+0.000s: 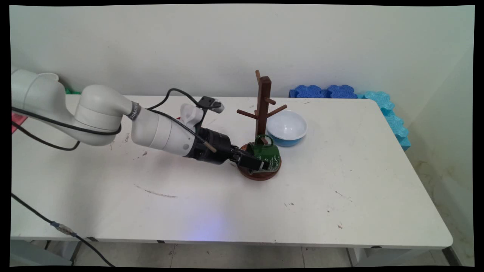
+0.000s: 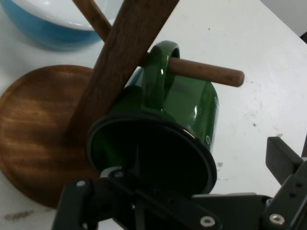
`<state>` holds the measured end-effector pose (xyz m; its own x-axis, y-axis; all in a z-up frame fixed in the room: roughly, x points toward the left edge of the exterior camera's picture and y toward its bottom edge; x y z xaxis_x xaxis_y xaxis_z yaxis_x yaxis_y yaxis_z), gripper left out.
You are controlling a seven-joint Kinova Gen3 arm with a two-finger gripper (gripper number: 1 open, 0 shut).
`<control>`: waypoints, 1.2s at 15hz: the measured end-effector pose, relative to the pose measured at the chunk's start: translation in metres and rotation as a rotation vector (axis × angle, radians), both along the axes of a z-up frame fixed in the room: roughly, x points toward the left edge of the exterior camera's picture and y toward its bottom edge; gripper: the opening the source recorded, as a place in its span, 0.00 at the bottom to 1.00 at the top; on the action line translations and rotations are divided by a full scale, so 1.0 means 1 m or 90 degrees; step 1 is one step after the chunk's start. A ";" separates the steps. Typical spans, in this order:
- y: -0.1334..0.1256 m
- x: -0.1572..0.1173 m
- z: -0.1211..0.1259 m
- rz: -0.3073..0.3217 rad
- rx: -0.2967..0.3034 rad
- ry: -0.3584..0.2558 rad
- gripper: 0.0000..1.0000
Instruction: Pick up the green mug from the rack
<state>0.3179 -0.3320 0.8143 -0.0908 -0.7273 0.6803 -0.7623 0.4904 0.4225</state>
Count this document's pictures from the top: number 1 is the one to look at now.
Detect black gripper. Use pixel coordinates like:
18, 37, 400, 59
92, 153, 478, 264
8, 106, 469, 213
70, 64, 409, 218
188, 128, 270, 173

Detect green mug with white print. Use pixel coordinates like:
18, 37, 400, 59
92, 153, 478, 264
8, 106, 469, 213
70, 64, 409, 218
246, 134, 281, 172

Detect blue and white bowl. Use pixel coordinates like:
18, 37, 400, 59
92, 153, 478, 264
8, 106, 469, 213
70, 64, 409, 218
267, 110, 307, 147

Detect dark wooden mug tree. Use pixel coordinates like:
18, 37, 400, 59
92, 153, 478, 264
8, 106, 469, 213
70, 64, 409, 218
237, 70, 288, 181

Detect dark blue foam mat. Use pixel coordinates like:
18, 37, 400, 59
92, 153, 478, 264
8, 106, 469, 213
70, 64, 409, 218
289, 85, 358, 99

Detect light blue foam mat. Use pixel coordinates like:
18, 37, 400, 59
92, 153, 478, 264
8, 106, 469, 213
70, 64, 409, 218
363, 91, 412, 151

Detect white table leg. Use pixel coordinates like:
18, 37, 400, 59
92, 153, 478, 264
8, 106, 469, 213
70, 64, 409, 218
347, 247, 430, 267
11, 240, 81, 266

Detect flat red object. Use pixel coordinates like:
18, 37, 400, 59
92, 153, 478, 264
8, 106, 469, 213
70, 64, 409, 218
11, 113, 28, 134

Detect black and grey wrist camera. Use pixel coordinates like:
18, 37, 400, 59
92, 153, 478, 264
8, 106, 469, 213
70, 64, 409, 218
198, 96, 225, 114

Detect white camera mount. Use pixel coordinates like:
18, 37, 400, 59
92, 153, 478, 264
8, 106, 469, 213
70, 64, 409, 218
179, 104, 205, 129

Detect black camera cable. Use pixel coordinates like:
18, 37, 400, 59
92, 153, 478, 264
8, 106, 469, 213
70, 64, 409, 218
147, 88, 206, 144

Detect grey printed strap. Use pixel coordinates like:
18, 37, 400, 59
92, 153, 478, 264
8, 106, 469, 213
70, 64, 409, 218
127, 102, 141, 121

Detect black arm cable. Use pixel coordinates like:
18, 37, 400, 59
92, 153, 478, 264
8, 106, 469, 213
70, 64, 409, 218
11, 107, 122, 151

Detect black cable with grey connector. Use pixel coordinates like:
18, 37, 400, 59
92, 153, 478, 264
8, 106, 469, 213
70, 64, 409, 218
11, 193, 115, 267

